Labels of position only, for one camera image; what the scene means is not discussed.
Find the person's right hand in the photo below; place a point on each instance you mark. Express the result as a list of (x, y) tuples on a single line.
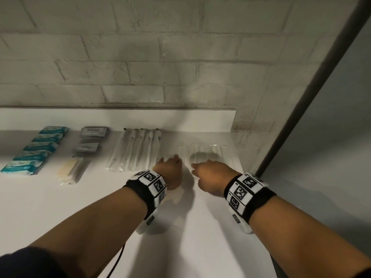
[(217, 176)]

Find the stack of beige soaps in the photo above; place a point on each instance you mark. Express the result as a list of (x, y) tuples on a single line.
[(71, 169)]

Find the person's right forearm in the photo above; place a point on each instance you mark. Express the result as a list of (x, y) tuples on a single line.
[(304, 243)]

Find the teal wet wipe packets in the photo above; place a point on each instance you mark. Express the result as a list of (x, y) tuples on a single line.
[(34, 150)]

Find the person's left hand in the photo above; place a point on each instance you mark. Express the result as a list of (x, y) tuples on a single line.
[(171, 173)]

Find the person's left forearm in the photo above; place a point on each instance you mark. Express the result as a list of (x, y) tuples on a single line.
[(95, 228)]

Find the dark door frame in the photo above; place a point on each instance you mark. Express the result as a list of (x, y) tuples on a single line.
[(313, 83)]

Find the white sachets stack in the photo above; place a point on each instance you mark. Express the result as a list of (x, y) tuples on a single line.
[(94, 132)]

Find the thin pile of sachets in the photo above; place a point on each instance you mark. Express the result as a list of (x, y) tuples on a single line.
[(86, 147)]

